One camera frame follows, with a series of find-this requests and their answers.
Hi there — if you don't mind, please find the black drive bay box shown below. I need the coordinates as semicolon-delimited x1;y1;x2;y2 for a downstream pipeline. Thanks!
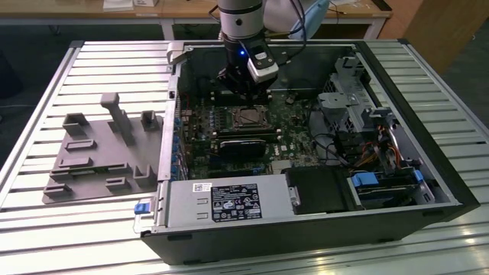
281;167;354;216

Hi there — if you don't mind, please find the wooden cabinet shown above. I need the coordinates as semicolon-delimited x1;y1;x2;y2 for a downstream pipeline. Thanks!
399;0;489;76

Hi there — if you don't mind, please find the black wire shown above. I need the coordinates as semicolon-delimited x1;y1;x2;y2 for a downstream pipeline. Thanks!
310;133;358;170

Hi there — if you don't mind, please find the metal socket cover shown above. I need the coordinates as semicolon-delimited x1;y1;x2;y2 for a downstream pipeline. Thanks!
230;107;270;129

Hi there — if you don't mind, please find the green motherboard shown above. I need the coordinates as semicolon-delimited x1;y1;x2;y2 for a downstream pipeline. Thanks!
178;88;319;181

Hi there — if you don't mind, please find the black expansion slot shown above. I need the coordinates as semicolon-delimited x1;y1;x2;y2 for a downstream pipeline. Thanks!
214;133;278;140
215;128;277;135

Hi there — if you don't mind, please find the wooden desk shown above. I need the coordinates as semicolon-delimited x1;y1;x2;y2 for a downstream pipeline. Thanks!
0;0;394;41

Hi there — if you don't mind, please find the black PC case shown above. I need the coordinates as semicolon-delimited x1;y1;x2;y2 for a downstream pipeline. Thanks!
131;38;480;266

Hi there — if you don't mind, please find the silver green CPU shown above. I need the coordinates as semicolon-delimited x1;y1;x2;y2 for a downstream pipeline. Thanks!
238;109;262;124

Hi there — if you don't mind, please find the black graphics card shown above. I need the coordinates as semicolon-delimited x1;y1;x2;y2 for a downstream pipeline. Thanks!
211;137;269;160

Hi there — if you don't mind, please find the grey parts rack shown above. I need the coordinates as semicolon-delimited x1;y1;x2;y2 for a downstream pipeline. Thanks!
39;92;165;205

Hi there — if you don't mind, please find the CPU socket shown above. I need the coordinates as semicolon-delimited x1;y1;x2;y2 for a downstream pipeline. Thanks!
227;105;274;130

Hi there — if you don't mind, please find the hard disk in blue carrier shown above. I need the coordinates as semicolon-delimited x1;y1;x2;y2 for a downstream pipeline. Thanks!
347;169;423;210

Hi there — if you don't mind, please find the yellow orange wire bundle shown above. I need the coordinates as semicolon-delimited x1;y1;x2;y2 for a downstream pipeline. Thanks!
357;139;402;170

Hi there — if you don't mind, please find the pale blue teach pendant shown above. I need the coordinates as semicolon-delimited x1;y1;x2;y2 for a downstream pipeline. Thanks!
287;0;330;40

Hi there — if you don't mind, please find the metal drive cage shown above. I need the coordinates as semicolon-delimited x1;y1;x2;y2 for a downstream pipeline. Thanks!
315;56;389;135

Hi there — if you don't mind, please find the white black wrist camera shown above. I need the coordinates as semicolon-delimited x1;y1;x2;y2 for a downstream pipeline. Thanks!
245;42;278;86

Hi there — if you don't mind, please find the silver chipset heatsink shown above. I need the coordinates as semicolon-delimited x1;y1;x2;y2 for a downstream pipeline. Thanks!
270;159;291;173

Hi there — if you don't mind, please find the silver power supply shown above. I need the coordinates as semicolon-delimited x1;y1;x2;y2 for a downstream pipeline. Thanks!
151;174;298;230

